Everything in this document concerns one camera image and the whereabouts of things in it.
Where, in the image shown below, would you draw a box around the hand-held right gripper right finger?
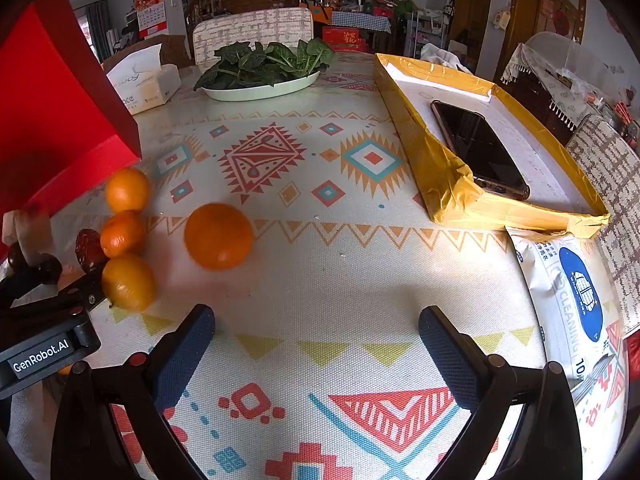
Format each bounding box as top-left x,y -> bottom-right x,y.
418,305 -> 586,480

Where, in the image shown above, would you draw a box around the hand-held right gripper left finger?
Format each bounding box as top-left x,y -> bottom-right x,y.
50,304 -> 217,480

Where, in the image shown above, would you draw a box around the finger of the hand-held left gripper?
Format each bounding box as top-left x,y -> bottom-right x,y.
0,255 -> 64,311
0,274 -> 109,333

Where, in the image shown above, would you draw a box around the dark red sweet potato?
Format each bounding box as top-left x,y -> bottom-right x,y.
75,229 -> 108,273

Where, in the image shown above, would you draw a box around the small oval yellowish orange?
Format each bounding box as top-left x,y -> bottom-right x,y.
101,253 -> 157,313

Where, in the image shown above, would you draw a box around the small dark orange tangerine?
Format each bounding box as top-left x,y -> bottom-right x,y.
100,211 -> 147,259

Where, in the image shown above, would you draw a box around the small pale orange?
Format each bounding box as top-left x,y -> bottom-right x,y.
105,167 -> 151,214

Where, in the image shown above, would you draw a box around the large round orange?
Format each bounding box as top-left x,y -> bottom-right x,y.
184,203 -> 255,271

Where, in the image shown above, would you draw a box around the white blue wet wipes packet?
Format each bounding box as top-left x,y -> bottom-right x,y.
505,227 -> 628,406

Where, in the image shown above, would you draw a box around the red box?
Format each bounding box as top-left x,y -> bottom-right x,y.
0,0 -> 143,216

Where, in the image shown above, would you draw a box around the yellow taped cardboard box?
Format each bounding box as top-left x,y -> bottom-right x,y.
374,53 -> 611,239

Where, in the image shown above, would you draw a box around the black smartphone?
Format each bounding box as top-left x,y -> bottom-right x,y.
431,100 -> 531,202

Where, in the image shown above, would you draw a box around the white tissue box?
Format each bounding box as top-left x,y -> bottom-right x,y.
102,44 -> 182,115

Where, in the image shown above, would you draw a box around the chair with brown patterned cover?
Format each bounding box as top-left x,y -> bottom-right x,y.
566,114 -> 640,338

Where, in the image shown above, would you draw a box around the white oval plate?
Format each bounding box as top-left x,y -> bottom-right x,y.
200,71 -> 321,102

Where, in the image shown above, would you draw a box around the side table with lace cloth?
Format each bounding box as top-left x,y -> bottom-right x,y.
500,32 -> 640,146

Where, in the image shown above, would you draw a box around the white cloth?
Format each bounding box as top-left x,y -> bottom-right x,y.
422,44 -> 472,72

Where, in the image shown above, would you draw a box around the green spinach leaves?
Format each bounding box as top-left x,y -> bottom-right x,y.
194,39 -> 337,92

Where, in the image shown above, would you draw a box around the patterned chair back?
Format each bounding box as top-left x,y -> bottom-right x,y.
192,7 -> 315,65

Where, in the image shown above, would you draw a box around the table with checked cloth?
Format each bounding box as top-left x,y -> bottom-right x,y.
330,11 -> 392,36

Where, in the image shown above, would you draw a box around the red wall calendar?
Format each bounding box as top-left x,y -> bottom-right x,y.
133,0 -> 167,38

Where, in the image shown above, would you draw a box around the metal wire rack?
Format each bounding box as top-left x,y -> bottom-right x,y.
404,10 -> 451,58

